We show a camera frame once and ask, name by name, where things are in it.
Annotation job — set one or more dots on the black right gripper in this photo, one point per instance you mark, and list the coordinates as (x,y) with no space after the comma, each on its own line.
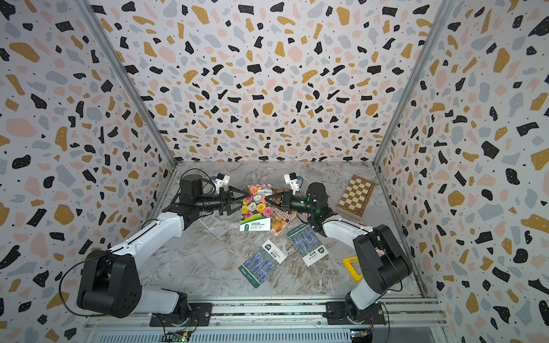
(288,201)

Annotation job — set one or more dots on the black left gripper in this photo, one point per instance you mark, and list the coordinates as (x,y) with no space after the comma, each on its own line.
(225,199)

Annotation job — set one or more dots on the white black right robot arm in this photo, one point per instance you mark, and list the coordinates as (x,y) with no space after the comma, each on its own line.
(380,256)

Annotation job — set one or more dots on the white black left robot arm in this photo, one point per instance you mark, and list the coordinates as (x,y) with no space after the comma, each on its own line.
(110,280)

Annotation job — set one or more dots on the sunflower seed packet pink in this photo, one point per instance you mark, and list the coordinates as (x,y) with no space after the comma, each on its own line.
(280,220)

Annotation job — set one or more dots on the lavender seed packet right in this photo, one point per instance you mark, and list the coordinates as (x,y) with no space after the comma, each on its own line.
(307,243)

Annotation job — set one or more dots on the lavender seed packet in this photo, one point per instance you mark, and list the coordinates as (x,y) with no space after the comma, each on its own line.
(257,268)
(307,243)

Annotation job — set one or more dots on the lavender seed packet left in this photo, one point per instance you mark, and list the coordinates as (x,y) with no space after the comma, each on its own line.
(257,268)

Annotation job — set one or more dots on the wooden chessboard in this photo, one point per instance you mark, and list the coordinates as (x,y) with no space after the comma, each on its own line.
(356,197)

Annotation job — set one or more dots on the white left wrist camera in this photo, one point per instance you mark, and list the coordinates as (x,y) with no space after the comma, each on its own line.
(221,182)

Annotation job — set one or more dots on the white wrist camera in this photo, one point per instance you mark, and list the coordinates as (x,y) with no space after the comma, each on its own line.
(293,181)
(221,182)

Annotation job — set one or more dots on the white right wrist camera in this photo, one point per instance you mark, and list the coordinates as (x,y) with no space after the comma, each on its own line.
(293,181)

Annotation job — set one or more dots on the yellow plastic frame tool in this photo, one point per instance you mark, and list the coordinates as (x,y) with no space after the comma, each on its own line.
(353,267)

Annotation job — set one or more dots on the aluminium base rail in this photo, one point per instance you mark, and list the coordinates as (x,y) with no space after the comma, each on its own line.
(394,318)

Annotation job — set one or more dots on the left aluminium corner post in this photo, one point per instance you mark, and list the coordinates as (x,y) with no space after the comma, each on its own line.
(86,13)

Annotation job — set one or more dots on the aluminium corner post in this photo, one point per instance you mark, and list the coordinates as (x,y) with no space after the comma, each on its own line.
(440,19)
(86,13)

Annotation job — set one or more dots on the right aluminium corner post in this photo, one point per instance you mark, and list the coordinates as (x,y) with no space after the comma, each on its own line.
(440,19)

